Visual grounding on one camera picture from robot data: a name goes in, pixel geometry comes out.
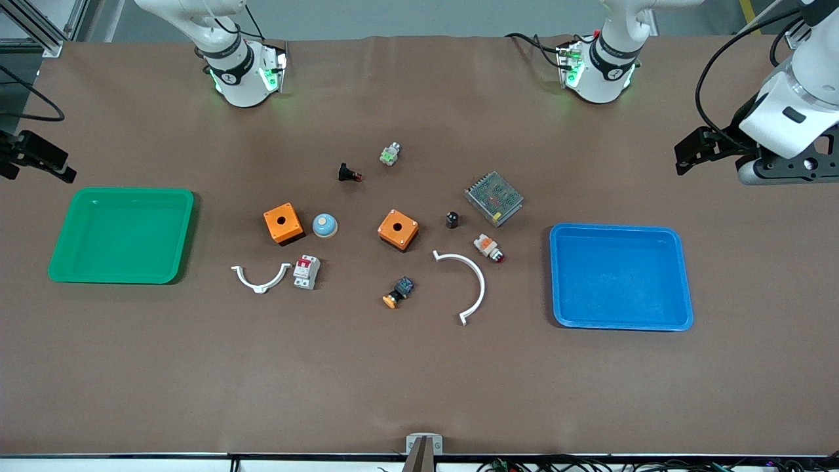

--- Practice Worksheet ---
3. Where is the green plastic tray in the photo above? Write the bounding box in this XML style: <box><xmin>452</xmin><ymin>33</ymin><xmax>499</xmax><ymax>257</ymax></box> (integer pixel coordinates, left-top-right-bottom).
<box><xmin>48</xmin><ymin>187</ymin><xmax>195</xmax><ymax>285</ymax></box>

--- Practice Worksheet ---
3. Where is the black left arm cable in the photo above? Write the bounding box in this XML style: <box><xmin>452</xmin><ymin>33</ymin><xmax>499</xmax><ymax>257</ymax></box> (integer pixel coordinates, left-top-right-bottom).
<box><xmin>695</xmin><ymin>5</ymin><xmax>817</xmax><ymax>142</ymax></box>

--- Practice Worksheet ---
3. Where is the white red circuit breaker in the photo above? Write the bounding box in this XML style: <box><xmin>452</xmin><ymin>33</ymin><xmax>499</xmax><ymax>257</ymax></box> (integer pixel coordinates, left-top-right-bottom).
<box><xmin>292</xmin><ymin>255</ymin><xmax>321</xmax><ymax>290</ymax></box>

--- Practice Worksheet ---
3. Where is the metal mesh power supply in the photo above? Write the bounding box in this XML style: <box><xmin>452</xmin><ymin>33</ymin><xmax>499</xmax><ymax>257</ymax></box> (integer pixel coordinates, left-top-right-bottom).
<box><xmin>464</xmin><ymin>171</ymin><xmax>525</xmax><ymax>228</ymax></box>

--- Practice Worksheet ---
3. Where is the black base cable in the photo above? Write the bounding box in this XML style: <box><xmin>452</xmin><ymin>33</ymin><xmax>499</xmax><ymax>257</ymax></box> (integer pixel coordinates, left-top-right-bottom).
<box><xmin>197</xmin><ymin>0</ymin><xmax>289</xmax><ymax>63</ymax></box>
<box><xmin>505</xmin><ymin>32</ymin><xmax>577</xmax><ymax>69</ymax></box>

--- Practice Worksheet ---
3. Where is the aluminium frame profile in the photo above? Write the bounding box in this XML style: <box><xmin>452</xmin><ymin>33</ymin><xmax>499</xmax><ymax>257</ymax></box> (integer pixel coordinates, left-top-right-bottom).
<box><xmin>0</xmin><ymin>0</ymin><xmax>90</xmax><ymax>58</ymax></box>

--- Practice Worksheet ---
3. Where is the grey metal table bracket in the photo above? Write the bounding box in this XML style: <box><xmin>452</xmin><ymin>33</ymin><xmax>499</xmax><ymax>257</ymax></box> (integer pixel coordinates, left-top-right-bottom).
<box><xmin>401</xmin><ymin>433</ymin><xmax>444</xmax><ymax>472</ymax></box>

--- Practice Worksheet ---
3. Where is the large white curved bracket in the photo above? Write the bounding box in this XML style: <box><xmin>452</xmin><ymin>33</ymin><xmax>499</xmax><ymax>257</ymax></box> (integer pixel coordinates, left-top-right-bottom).
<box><xmin>432</xmin><ymin>250</ymin><xmax>487</xmax><ymax>326</ymax></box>

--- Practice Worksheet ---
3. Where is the black left base cable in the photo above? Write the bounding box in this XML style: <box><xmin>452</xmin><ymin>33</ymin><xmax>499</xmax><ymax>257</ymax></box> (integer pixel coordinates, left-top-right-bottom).
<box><xmin>505</xmin><ymin>32</ymin><xmax>577</xmax><ymax>69</ymax></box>

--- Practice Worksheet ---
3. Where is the orange white switch component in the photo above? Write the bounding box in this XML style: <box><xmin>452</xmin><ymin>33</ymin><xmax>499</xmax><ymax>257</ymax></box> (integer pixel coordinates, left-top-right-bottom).
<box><xmin>473</xmin><ymin>233</ymin><xmax>505</xmax><ymax>265</ymax></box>

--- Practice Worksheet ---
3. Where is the small white curved bracket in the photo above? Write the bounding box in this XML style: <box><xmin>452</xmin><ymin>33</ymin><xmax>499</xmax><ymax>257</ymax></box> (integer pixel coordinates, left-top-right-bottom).
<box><xmin>231</xmin><ymin>263</ymin><xmax>293</xmax><ymax>294</ymax></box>

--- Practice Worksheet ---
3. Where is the blue plastic tray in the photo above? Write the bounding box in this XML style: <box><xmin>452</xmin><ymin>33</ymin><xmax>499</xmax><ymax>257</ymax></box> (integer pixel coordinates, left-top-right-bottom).
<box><xmin>549</xmin><ymin>223</ymin><xmax>695</xmax><ymax>332</ymax></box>

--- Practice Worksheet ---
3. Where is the orange push button box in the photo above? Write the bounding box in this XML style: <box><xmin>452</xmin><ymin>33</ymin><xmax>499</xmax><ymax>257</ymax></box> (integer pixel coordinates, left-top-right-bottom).
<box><xmin>377</xmin><ymin>209</ymin><xmax>420</xmax><ymax>252</ymax></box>
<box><xmin>263</xmin><ymin>203</ymin><xmax>305</xmax><ymax>246</ymax></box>

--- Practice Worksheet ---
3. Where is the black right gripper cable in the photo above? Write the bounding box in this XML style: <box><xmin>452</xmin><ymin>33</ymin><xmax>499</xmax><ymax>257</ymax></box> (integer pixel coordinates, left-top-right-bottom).
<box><xmin>0</xmin><ymin>64</ymin><xmax>66</xmax><ymax>123</ymax></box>

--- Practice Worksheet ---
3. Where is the black right base cable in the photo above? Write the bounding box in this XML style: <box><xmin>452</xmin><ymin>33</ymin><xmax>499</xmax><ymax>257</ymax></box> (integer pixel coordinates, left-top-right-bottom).
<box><xmin>197</xmin><ymin>0</ymin><xmax>289</xmax><ymax>63</ymax></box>

